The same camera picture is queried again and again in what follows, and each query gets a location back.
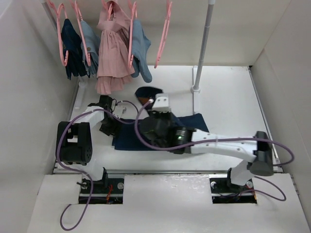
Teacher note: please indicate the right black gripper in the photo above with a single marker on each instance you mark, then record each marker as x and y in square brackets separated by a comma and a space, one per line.
[169, 114]

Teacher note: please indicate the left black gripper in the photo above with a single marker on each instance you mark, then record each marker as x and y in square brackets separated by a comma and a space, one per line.
[112, 130]

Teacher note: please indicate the dark blue denim trousers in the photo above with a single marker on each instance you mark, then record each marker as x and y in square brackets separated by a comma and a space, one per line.
[127, 138]

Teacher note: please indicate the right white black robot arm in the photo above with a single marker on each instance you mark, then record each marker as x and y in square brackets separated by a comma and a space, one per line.
[255, 154]

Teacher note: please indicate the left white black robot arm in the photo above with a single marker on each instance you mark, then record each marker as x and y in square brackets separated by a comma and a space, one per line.
[74, 143]

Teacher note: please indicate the pink hanger holding dress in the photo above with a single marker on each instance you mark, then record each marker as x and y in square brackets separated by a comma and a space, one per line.
[107, 11]

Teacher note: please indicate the empty pink hanger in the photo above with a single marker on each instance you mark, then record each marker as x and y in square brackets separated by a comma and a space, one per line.
[164, 32]

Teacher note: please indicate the pink hanger far left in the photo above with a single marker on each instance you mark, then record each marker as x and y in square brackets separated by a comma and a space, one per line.
[58, 12]

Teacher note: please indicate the white rack base left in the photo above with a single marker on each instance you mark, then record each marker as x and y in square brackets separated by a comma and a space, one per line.
[82, 86]

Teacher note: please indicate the white rack base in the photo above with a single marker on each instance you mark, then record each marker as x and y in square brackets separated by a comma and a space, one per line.
[195, 93]
[82, 86]

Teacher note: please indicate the white rack base right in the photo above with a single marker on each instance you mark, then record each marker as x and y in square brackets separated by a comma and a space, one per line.
[195, 93]

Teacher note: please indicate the hanging pink dress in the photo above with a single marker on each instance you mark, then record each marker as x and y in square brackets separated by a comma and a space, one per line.
[113, 72]

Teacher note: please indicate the hanging light blue garment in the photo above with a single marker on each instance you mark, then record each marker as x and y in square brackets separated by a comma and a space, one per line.
[92, 44]

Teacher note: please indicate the hanging blue grey garment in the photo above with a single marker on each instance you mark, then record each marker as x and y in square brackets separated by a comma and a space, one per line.
[140, 46]

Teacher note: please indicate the hanging dark denim garment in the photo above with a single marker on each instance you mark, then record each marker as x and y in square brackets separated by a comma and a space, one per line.
[72, 44]

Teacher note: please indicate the grey rack pole left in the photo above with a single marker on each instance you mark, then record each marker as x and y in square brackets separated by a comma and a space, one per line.
[49, 13]

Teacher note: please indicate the grey rack pole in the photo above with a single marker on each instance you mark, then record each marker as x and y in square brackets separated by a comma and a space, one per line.
[49, 13]
[210, 7]

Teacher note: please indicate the grey rack pole right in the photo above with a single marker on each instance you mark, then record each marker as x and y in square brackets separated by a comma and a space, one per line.
[210, 7]

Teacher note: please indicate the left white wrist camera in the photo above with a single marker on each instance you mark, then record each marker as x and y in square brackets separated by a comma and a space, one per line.
[119, 111]

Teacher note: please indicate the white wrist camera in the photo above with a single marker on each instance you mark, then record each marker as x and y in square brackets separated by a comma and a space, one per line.
[161, 103]
[119, 111]

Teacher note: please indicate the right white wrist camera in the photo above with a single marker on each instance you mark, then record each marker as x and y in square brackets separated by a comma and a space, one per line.
[161, 103]

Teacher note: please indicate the aluminium rail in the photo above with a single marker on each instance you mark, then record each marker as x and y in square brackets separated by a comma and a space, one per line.
[113, 171]

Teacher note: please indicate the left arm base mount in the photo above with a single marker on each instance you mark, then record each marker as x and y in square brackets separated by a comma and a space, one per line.
[109, 191]

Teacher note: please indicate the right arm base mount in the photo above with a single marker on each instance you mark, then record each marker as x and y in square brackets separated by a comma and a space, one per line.
[224, 193]

